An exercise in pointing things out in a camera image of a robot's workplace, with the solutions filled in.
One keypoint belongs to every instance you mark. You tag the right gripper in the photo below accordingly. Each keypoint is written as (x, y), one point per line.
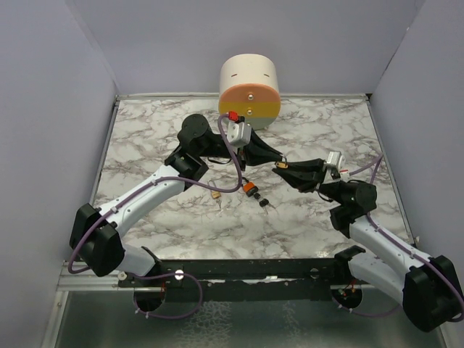
(305, 176)

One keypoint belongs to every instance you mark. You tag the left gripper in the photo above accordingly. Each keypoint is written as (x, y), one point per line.
(258, 152)

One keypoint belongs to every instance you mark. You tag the brass padlock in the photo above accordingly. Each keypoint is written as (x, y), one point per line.
(283, 163)
(214, 193)

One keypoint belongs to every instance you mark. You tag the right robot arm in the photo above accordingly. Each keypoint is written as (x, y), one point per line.
(427, 288)

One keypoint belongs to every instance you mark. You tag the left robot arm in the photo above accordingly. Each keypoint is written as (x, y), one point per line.
(97, 232)

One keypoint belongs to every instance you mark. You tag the orange black padlock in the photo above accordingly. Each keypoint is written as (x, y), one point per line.
(249, 188)

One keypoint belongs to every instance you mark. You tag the black keys of orange padlock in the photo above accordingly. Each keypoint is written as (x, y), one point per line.
(263, 202)

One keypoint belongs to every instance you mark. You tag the round three-drawer storage box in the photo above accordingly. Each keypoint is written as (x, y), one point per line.
(249, 87)

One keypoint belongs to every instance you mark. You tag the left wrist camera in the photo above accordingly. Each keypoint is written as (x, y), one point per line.
(239, 130)

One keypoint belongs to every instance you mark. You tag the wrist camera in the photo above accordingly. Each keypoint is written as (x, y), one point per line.
(239, 130)
(334, 167)

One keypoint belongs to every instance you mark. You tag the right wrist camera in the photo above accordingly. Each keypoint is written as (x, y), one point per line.
(334, 167)

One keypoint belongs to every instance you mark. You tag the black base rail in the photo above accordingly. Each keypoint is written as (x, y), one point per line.
(182, 281)

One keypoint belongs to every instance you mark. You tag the aluminium frame rail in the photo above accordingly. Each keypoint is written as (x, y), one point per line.
(86, 281)

